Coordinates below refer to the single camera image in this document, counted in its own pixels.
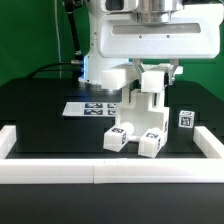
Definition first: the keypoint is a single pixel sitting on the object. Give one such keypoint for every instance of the white chair seat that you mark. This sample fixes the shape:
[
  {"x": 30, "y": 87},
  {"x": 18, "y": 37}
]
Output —
[{"x": 138, "y": 111}]

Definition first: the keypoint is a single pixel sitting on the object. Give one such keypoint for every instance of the white U-shaped frame wall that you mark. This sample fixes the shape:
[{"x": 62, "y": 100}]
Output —
[{"x": 101, "y": 171}]

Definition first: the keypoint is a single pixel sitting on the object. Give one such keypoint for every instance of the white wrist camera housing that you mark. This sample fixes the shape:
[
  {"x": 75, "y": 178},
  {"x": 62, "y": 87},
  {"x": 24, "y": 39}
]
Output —
[{"x": 119, "y": 5}]

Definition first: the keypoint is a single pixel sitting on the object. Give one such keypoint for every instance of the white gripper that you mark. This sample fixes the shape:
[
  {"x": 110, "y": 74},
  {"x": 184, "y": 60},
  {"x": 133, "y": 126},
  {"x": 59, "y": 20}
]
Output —
[{"x": 193, "y": 32}]

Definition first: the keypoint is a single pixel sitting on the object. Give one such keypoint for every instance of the white chair backrest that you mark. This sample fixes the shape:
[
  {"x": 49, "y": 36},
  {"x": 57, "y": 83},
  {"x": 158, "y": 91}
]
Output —
[{"x": 154, "y": 79}]

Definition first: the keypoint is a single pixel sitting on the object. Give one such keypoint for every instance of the white base tag plate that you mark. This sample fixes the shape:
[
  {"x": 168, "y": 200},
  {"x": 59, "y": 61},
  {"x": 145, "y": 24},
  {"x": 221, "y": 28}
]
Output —
[{"x": 90, "y": 109}]

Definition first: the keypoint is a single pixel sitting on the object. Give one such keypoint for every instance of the white tagged cube right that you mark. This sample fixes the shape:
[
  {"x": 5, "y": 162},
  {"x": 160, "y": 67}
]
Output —
[{"x": 186, "y": 119}]

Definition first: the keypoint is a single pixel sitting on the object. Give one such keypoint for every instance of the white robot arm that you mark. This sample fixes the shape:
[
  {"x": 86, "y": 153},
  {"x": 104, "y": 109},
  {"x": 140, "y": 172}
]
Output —
[{"x": 148, "y": 12}]

